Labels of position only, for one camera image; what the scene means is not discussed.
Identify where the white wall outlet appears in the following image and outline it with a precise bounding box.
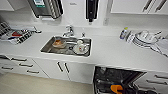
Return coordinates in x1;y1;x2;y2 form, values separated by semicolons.
103;17;110;27

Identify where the wire dish rack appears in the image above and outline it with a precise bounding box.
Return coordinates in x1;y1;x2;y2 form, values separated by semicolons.
0;21;11;36

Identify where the white patterned plate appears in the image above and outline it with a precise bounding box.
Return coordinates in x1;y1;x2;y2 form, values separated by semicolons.
72;43;91;55

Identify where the orange bowl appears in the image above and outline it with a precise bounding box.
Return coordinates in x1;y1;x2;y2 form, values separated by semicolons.
51;38;65;49

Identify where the dish soap bottle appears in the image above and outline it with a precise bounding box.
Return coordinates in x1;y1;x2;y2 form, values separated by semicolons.
119;27;130;41

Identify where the stainless steel dishwasher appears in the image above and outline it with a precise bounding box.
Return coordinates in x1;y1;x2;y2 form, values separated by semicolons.
92;65;148;94

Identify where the white upper wall cabinet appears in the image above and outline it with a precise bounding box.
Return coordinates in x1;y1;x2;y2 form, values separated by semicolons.
109;0;168;15
0;0;16;12

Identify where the black soap dispenser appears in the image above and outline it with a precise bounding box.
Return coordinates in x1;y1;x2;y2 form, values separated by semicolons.
84;0;100;23

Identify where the white cup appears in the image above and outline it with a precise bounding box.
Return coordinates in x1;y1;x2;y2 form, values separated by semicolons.
76;39;86;53

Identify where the steel sink basin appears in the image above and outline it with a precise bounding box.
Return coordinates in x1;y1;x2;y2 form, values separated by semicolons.
39;35;93;58

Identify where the stack of white plates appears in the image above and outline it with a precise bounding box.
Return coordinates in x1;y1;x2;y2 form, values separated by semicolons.
133;29;161;48

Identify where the white sink base cabinet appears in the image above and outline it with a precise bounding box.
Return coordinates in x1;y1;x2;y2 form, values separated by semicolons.
33;57;96;85

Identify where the chrome faucet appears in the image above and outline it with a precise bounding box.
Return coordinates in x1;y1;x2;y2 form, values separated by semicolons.
62;25;76;38

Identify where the small white mug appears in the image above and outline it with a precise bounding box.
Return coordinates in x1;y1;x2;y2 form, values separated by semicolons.
127;31;135;43

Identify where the steel paper towel dispenser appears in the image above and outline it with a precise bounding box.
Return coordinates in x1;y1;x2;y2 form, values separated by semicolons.
26;0;64;20

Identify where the small wall label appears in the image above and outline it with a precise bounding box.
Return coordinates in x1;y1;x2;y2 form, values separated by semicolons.
68;1;77;6

